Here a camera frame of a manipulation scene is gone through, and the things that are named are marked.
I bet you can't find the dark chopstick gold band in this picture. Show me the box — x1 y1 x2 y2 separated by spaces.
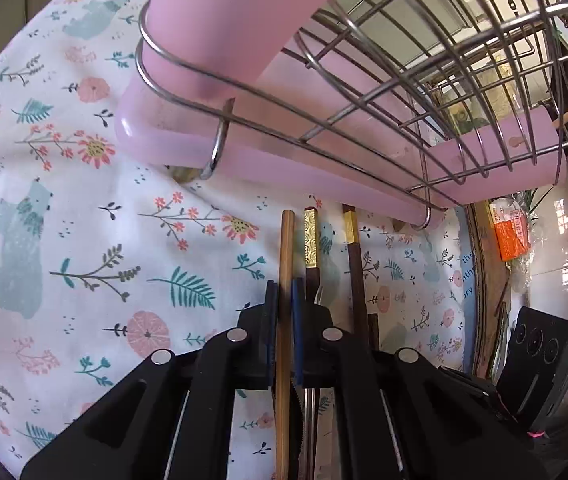
342 205 371 350

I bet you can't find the orange snack packet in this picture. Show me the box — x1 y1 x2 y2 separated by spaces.
490 197 530 262

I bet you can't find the floral bear print cloth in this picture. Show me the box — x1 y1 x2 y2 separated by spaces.
0 0 467 480

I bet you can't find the pink drip tray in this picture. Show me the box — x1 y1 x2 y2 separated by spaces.
116 39 567 223

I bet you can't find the pink utensil holder cup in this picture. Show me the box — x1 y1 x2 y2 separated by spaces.
143 0 327 101

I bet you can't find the steel wire dish rack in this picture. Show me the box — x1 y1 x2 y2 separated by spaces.
134 0 568 231

